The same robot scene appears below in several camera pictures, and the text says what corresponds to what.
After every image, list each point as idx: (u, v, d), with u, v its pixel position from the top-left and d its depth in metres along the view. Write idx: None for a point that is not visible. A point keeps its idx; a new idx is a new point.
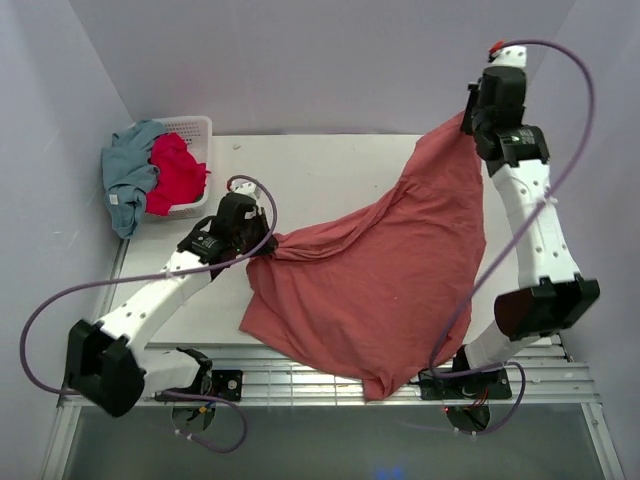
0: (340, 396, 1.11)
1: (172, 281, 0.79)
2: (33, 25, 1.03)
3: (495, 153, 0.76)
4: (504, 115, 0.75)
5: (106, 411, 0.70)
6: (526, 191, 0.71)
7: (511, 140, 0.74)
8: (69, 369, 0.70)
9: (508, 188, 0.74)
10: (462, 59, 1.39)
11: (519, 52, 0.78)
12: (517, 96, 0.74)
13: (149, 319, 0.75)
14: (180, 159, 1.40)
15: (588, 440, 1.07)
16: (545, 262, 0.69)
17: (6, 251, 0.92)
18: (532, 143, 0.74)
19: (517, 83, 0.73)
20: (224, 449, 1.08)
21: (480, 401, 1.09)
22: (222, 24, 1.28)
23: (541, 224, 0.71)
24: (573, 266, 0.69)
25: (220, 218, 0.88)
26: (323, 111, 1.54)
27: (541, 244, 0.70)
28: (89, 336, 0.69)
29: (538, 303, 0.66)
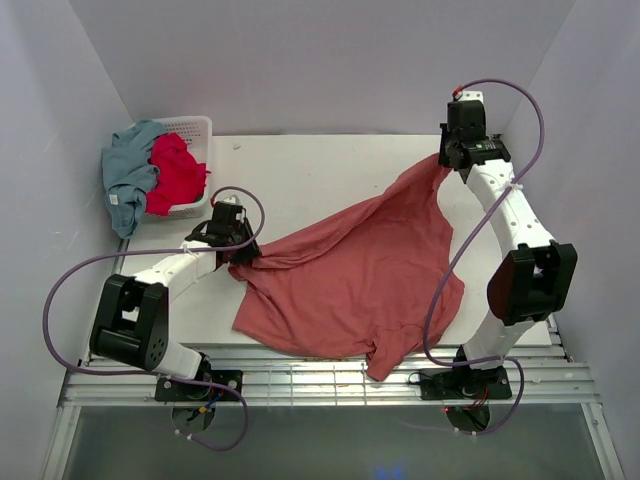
0: (340, 396, 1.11)
1: (191, 254, 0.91)
2: (32, 24, 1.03)
3: (466, 161, 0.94)
4: (468, 131, 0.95)
5: (135, 362, 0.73)
6: (494, 182, 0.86)
7: (476, 148, 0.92)
8: (98, 323, 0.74)
9: (481, 183, 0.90)
10: (461, 60, 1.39)
11: (477, 93, 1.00)
12: (476, 117, 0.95)
13: (175, 277, 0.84)
14: (180, 158, 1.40)
15: (588, 440, 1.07)
16: (520, 232, 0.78)
17: (6, 251, 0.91)
18: (494, 149, 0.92)
19: (475, 109, 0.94)
20: (223, 449, 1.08)
21: (480, 400, 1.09)
22: (222, 24, 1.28)
23: (511, 203, 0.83)
24: (548, 237, 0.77)
25: (215, 221, 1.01)
26: (322, 111, 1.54)
27: (514, 219, 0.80)
28: (122, 288, 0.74)
29: (524, 266, 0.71)
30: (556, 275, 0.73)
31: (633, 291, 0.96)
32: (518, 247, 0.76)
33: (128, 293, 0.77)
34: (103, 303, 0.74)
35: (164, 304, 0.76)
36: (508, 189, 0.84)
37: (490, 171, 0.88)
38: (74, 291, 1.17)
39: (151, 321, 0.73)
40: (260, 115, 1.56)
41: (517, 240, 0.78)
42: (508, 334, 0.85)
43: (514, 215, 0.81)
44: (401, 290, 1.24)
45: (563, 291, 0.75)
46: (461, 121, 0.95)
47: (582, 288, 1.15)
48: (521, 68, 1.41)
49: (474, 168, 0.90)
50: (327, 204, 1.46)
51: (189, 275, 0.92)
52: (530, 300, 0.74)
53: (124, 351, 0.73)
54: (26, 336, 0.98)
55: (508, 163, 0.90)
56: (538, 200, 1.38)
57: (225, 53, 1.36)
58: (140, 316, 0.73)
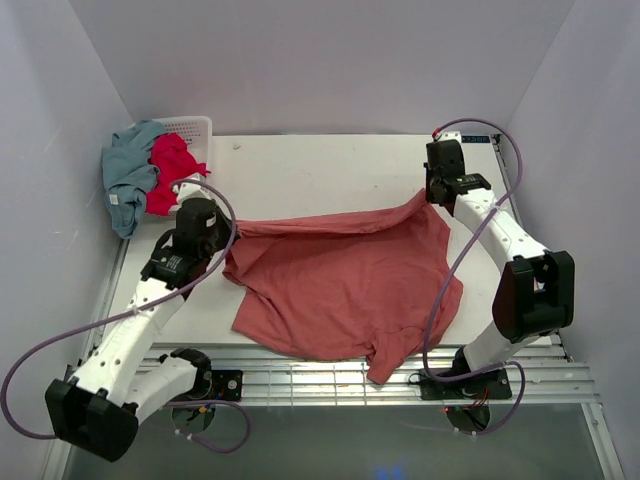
0: (340, 396, 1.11)
1: (142, 317, 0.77)
2: (33, 25, 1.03)
3: (450, 195, 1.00)
4: (448, 167, 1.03)
5: (106, 457, 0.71)
6: (480, 206, 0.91)
7: (457, 182, 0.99)
8: (57, 426, 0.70)
9: (466, 209, 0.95)
10: (462, 58, 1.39)
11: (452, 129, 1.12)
12: (454, 154, 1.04)
13: (126, 363, 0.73)
14: (180, 159, 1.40)
15: (589, 441, 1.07)
16: (512, 246, 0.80)
17: (6, 251, 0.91)
18: (475, 182, 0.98)
19: (451, 147, 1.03)
20: (223, 449, 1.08)
21: (480, 400, 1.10)
22: (222, 25, 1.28)
23: (500, 223, 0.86)
24: (540, 246, 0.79)
25: (181, 232, 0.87)
26: (322, 109, 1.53)
27: (505, 235, 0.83)
28: (65, 398, 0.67)
29: (525, 279, 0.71)
30: (559, 284, 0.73)
31: (633, 291, 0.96)
32: (514, 258, 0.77)
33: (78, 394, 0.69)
34: (52, 412, 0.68)
35: (111, 421, 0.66)
36: (494, 210, 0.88)
37: (474, 197, 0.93)
38: (73, 291, 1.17)
39: (105, 432, 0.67)
40: (260, 115, 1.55)
41: (511, 252, 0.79)
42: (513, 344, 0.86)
43: (503, 231, 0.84)
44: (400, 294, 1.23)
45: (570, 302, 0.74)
46: (440, 160, 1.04)
47: (582, 288, 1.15)
48: (521, 68, 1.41)
49: (459, 198, 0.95)
50: (327, 205, 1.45)
51: (151, 337, 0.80)
52: (538, 313, 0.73)
53: (93, 449, 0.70)
54: (26, 336, 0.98)
55: (489, 191, 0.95)
56: (538, 200, 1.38)
57: (225, 53, 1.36)
58: (91, 428, 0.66)
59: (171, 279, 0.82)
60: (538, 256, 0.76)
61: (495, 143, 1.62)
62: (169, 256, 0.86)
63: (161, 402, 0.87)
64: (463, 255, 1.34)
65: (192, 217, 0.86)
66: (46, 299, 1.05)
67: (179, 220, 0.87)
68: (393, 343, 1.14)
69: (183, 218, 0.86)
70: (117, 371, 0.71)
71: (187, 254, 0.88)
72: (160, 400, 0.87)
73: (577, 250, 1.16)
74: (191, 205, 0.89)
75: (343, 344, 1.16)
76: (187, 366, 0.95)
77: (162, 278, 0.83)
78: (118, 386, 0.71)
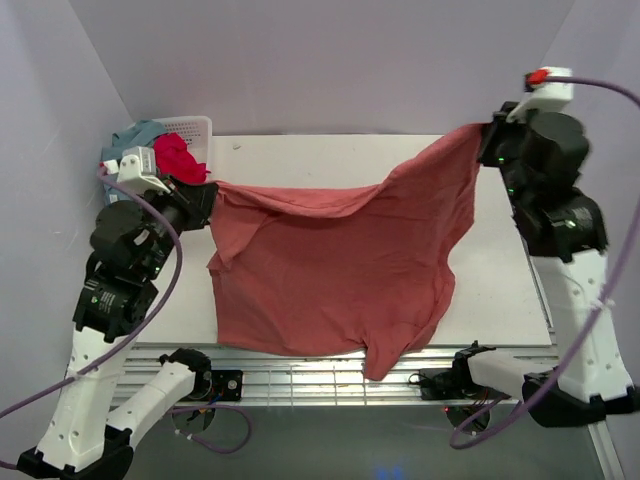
0: (340, 396, 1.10)
1: (87, 379, 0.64)
2: (33, 24, 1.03)
3: (542, 239, 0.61)
4: (552, 190, 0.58)
5: None
6: (579, 293, 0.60)
7: (566, 226, 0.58)
8: None
9: (553, 276, 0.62)
10: (462, 58, 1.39)
11: (564, 82, 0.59)
12: (577, 162, 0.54)
13: (86, 431, 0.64)
14: (180, 159, 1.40)
15: (589, 440, 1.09)
16: (595, 377, 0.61)
17: (7, 251, 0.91)
18: (589, 222, 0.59)
19: (578, 150, 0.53)
20: (227, 450, 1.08)
21: (481, 400, 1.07)
22: (221, 24, 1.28)
23: (596, 336, 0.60)
24: (626, 378, 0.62)
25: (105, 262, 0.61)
26: (322, 109, 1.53)
27: (576, 288, 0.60)
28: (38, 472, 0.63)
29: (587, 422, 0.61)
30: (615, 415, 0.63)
31: None
32: (590, 400, 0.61)
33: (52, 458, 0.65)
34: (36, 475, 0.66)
35: None
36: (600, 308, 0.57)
37: (576, 274, 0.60)
38: (73, 291, 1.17)
39: None
40: (260, 115, 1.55)
41: (590, 389, 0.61)
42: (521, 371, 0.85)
43: (594, 352, 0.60)
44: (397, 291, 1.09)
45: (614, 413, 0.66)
46: (551, 170, 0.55)
47: None
48: (521, 68, 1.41)
49: (555, 261, 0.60)
50: None
51: (110, 382, 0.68)
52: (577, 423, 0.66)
53: None
54: (27, 336, 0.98)
55: (602, 255, 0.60)
56: None
57: (225, 53, 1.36)
58: None
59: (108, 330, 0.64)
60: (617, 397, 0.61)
61: None
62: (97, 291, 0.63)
63: (159, 415, 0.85)
64: (464, 255, 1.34)
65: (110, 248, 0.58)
66: (46, 300, 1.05)
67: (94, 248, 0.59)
68: (386, 341, 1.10)
69: (97, 245, 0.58)
70: (77, 444, 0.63)
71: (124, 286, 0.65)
72: (158, 414, 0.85)
73: None
74: (109, 224, 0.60)
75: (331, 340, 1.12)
76: (185, 372, 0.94)
77: (100, 328, 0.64)
78: (87, 451, 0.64)
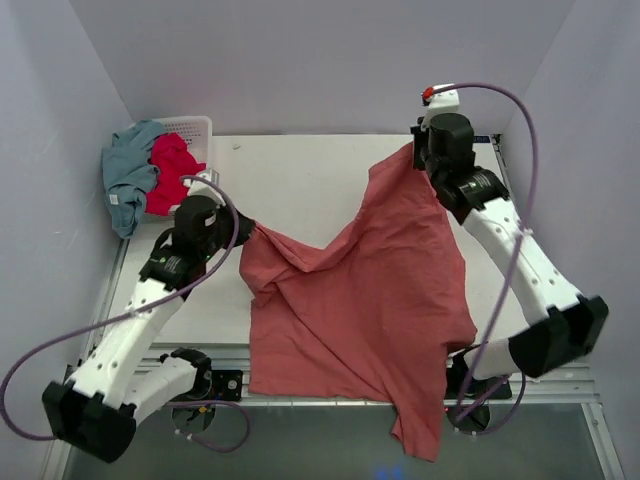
0: (340, 396, 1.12)
1: (140, 318, 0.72)
2: (32, 25, 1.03)
3: (460, 200, 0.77)
4: (458, 165, 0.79)
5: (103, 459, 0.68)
6: (501, 229, 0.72)
7: (470, 186, 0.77)
8: (54, 428, 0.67)
9: (484, 231, 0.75)
10: (461, 58, 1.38)
11: (450, 92, 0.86)
12: (468, 145, 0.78)
13: (122, 368, 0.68)
14: (179, 159, 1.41)
15: (588, 440, 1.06)
16: (544, 290, 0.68)
17: (6, 251, 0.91)
18: (489, 186, 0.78)
19: (465, 137, 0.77)
20: (223, 449, 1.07)
21: (480, 400, 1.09)
22: (221, 23, 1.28)
23: (528, 256, 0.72)
24: (574, 292, 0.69)
25: (179, 231, 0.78)
26: (323, 109, 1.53)
27: (534, 275, 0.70)
28: (60, 402, 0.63)
29: (555, 344, 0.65)
30: (589, 332, 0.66)
31: (632, 290, 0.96)
32: (549, 311, 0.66)
33: (68, 408, 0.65)
34: (49, 412, 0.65)
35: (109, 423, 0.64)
36: (521, 238, 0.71)
37: (493, 215, 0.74)
38: (71, 292, 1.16)
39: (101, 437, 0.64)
40: (260, 116, 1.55)
41: (544, 301, 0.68)
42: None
43: (532, 269, 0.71)
44: (394, 359, 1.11)
45: (592, 345, 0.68)
46: (451, 153, 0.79)
47: (582, 288, 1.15)
48: (520, 68, 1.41)
49: (473, 214, 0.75)
50: (328, 204, 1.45)
51: (148, 341, 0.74)
52: (561, 357, 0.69)
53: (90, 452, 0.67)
54: (26, 336, 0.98)
55: (508, 200, 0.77)
56: (538, 200, 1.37)
57: (225, 52, 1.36)
58: (90, 432, 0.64)
59: (169, 281, 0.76)
60: (574, 305, 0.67)
61: (495, 143, 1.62)
62: (168, 257, 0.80)
63: (161, 403, 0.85)
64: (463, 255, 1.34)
65: (193, 217, 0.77)
66: (46, 299, 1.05)
67: (177, 220, 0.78)
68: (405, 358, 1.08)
69: (181, 217, 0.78)
70: (113, 374, 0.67)
71: (188, 256, 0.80)
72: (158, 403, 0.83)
73: (579, 250, 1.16)
74: (190, 203, 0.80)
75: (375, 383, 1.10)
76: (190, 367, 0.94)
77: (159, 281, 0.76)
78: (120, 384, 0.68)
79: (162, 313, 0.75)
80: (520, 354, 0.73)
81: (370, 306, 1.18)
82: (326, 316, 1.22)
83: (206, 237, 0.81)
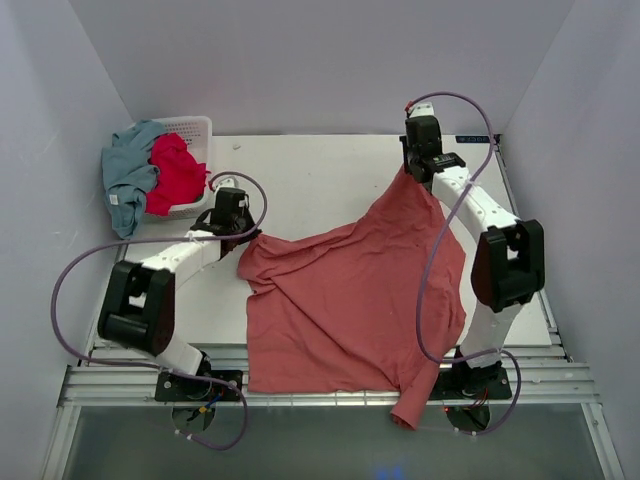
0: (340, 396, 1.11)
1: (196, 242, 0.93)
2: (32, 25, 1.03)
3: (426, 174, 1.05)
4: (427, 147, 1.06)
5: (141, 346, 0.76)
6: (455, 183, 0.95)
7: (434, 162, 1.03)
8: (106, 307, 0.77)
9: (445, 188, 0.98)
10: (461, 59, 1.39)
11: (426, 106, 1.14)
12: (433, 133, 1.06)
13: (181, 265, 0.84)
14: (179, 158, 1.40)
15: (588, 440, 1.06)
16: (485, 217, 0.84)
17: (5, 251, 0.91)
18: (450, 160, 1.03)
19: (430, 126, 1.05)
20: (220, 446, 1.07)
21: (480, 400, 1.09)
22: (221, 24, 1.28)
23: (476, 197, 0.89)
24: (512, 218, 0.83)
25: (220, 208, 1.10)
26: (323, 110, 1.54)
27: (480, 209, 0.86)
28: (129, 273, 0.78)
29: (499, 247, 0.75)
30: (529, 251, 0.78)
31: (632, 289, 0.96)
32: (488, 229, 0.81)
33: (135, 280, 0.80)
34: (113, 286, 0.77)
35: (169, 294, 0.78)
36: (469, 188, 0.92)
37: (450, 175, 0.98)
38: (71, 291, 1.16)
39: (159, 305, 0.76)
40: (260, 116, 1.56)
41: (485, 223, 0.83)
42: (500, 322, 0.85)
43: (478, 205, 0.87)
44: (387, 340, 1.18)
45: (541, 268, 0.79)
46: (421, 140, 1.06)
47: (582, 288, 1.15)
48: (520, 68, 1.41)
49: (435, 176, 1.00)
50: (328, 204, 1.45)
51: (194, 265, 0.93)
52: (511, 277, 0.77)
53: (131, 335, 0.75)
54: (26, 336, 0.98)
55: (465, 168, 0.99)
56: (537, 200, 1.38)
57: (225, 53, 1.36)
58: (150, 299, 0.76)
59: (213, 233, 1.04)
60: (511, 227, 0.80)
61: (495, 143, 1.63)
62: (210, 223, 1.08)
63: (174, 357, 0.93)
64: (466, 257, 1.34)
65: (232, 195, 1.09)
66: (46, 298, 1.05)
67: (219, 198, 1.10)
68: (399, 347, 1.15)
69: (223, 195, 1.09)
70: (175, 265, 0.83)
71: (224, 224, 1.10)
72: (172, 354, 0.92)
73: (578, 249, 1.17)
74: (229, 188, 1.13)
75: (366, 374, 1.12)
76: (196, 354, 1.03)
77: (207, 231, 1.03)
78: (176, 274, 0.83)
79: (210, 246, 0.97)
80: (480, 286, 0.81)
81: (367, 300, 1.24)
82: (323, 308, 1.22)
83: (239, 214, 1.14)
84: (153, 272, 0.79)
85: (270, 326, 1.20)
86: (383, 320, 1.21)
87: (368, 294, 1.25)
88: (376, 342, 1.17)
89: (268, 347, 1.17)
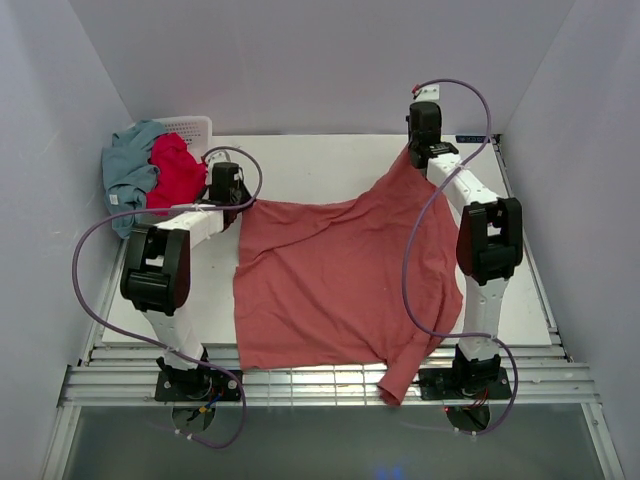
0: (340, 396, 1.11)
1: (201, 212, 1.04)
2: (32, 26, 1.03)
3: (423, 161, 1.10)
4: (426, 134, 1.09)
5: (164, 301, 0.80)
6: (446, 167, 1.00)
7: (430, 149, 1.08)
8: (128, 266, 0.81)
9: (437, 173, 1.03)
10: (461, 59, 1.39)
11: (433, 89, 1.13)
12: (434, 122, 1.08)
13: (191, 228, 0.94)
14: (179, 159, 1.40)
15: (588, 440, 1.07)
16: (469, 195, 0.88)
17: (5, 251, 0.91)
18: (445, 149, 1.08)
19: (432, 115, 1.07)
20: (217, 445, 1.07)
21: (480, 400, 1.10)
22: (221, 24, 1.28)
23: (464, 178, 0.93)
24: (493, 196, 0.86)
25: (217, 183, 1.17)
26: (323, 110, 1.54)
27: (466, 188, 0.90)
28: (146, 235, 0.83)
29: (478, 220, 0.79)
30: (509, 227, 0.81)
31: (631, 289, 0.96)
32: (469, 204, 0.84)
33: (151, 243, 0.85)
34: (132, 247, 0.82)
35: (185, 253, 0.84)
36: (458, 170, 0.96)
37: (443, 160, 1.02)
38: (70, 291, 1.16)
39: (178, 262, 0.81)
40: (260, 116, 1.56)
41: (468, 200, 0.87)
42: (488, 298, 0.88)
43: (465, 184, 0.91)
44: (378, 315, 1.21)
45: (520, 242, 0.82)
46: (422, 128, 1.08)
47: (582, 287, 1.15)
48: (520, 69, 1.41)
49: (430, 161, 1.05)
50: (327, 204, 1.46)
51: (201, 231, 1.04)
52: (491, 249, 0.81)
53: (155, 290, 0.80)
54: (26, 336, 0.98)
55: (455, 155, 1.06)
56: (537, 199, 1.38)
57: (225, 53, 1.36)
58: (169, 257, 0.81)
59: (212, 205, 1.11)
60: (493, 204, 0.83)
61: (495, 143, 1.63)
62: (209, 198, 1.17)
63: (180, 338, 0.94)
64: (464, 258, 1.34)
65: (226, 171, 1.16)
66: (45, 299, 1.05)
67: (215, 174, 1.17)
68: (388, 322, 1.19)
69: (219, 172, 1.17)
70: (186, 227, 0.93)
71: (222, 198, 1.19)
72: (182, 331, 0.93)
73: (578, 249, 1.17)
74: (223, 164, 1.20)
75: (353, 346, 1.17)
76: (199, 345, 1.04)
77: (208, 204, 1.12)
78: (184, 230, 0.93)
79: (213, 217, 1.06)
80: (465, 259, 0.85)
81: (361, 275, 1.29)
82: (316, 280, 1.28)
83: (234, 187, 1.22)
84: (168, 233, 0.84)
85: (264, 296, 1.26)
86: (375, 296, 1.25)
87: (362, 268, 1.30)
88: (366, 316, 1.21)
89: (259, 316, 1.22)
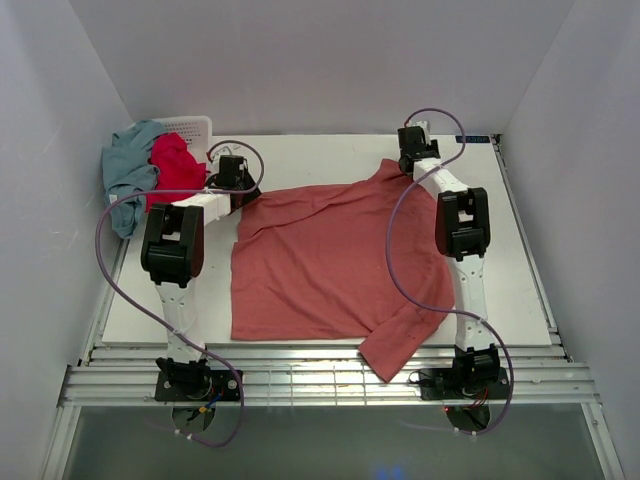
0: (340, 396, 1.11)
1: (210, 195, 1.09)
2: (32, 26, 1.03)
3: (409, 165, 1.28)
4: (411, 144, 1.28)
5: (180, 271, 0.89)
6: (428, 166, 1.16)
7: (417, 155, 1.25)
8: (147, 239, 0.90)
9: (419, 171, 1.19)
10: (461, 59, 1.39)
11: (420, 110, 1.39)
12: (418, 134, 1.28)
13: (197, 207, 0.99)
14: (179, 159, 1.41)
15: (588, 440, 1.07)
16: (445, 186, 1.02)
17: (5, 251, 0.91)
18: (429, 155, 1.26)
19: (415, 129, 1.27)
20: (216, 444, 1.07)
21: (480, 400, 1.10)
22: (221, 24, 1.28)
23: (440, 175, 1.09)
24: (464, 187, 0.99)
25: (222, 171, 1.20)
26: (323, 110, 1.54)
27: (441, 180, 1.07)
28: (163, 212, 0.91)
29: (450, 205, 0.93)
30: (478, 212, 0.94)
31: (631, 289, 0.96)
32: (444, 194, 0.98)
33: (169, 219, 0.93)
34: (151, 222, 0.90)
35: (198, 229, 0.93)
36: (437, 168, 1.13)
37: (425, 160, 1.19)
38: (70, 291, 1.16)
39: (192, 236, 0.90)
40: (260, 116, 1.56)
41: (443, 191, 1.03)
42: (469, 276, 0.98)
43: (442, 178, 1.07)
44: (371, 290, 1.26)
45: (487, 226, 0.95)
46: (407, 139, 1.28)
47: (581, 287, 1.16)
48: (520, 69, 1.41)
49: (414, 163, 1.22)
50: None
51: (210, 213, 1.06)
52: (462, 230, 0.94)
53: (172, 260, 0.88)
54: (26, 336, 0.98)
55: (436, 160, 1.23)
56: (537, 199, 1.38)
57: (225, 53, 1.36)
58: (184, 232, 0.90)
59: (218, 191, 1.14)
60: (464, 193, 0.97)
61: (495, 143, 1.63)
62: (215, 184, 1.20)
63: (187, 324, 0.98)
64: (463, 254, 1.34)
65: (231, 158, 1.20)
66: (45, 299, 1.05)
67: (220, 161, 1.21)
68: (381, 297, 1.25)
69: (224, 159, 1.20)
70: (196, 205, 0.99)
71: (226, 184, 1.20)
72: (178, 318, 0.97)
73: (577, 249, 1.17)
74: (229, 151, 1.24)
75: (347, 320, 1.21)
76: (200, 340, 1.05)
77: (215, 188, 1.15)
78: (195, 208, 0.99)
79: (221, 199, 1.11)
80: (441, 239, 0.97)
81: (356, 254, 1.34)
82: (312, 256, 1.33)
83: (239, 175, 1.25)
84: (183, 209, 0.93)
85: (261, 269, 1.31)
86: (369, 273, 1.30)
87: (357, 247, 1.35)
88: (359, 291, 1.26)
89: (255, 291, 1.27)
